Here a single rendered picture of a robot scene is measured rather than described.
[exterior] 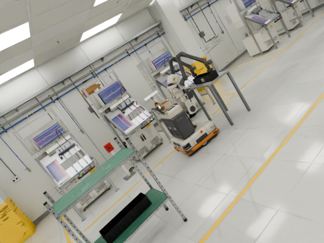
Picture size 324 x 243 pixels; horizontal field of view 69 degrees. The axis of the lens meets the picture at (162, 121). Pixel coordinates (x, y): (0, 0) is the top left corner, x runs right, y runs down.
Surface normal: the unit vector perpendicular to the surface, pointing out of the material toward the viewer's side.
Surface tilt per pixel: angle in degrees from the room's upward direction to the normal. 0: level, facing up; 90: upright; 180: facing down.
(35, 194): 90
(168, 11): 90
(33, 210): 90
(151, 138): 90
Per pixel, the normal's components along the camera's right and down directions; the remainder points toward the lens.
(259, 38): -0.71, 0.58
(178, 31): 0.44, -0.06
